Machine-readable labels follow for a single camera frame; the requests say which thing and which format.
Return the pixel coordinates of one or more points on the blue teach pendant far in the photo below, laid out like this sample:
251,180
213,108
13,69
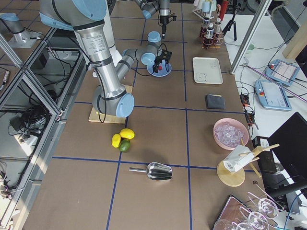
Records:
283,72

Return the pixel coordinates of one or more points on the drink bottle two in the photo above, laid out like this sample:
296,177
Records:
210,31

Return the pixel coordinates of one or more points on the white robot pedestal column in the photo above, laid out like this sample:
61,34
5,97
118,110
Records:
112,48

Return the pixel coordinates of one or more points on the yellow lemon near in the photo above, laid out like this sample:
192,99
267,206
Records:
116,140

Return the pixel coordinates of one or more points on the wooden cup stand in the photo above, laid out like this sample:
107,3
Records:
236,179

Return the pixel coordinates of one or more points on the green bowl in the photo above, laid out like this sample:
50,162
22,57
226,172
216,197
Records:
250,48

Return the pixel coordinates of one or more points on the white paper carton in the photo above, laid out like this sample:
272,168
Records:
238,158

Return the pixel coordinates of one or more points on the wooden cutting board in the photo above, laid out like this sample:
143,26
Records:
95,116

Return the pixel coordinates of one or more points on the copper wire bottle rack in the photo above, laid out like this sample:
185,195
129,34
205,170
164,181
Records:
215,42

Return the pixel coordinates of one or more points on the yellow lemon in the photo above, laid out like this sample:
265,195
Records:
127,133
116,140

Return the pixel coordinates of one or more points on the grey folded cloth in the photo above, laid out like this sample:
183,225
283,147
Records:
214,101

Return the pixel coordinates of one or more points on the yellow lemon far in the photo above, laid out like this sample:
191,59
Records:
127,133

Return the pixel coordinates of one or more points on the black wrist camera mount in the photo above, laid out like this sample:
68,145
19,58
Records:
166,55
173,17

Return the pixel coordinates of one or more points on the aluminium frame post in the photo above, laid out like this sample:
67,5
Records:
260,12

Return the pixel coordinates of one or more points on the green lime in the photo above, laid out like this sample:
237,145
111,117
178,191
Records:
124,145

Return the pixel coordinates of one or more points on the black monitor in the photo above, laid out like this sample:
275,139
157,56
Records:
292,153

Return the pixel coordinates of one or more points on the drink bottle three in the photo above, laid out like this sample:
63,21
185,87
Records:
217,27

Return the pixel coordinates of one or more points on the wine glass one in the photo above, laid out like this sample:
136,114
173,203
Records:
264,205

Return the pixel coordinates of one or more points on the blue plate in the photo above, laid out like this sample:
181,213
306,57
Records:
161,73

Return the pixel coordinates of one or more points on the black camera tripod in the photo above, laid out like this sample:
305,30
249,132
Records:
235,9

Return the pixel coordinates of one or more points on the drink bottle one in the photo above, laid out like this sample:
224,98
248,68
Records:
205,24

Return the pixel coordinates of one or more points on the cream bear tray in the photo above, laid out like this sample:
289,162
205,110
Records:
207,70

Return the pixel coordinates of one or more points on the blue teach pendant near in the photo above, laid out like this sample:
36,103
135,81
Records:
271,96

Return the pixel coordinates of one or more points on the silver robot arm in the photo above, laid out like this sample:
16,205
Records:
87,19
149,8

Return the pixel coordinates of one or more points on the steel ice scoop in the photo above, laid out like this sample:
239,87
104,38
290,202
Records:
155,171

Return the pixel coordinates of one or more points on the pink bowl of ice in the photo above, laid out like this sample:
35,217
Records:
229,133

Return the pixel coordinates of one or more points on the blue teach pendant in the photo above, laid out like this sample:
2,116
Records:
283,72
271,96

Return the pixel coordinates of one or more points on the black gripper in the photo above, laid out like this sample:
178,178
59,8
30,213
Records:
163,20
158,59

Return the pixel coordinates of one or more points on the wine glass two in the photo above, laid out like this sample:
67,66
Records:
255,219

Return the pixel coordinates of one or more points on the white cup rack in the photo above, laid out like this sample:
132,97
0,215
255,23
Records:
204,8

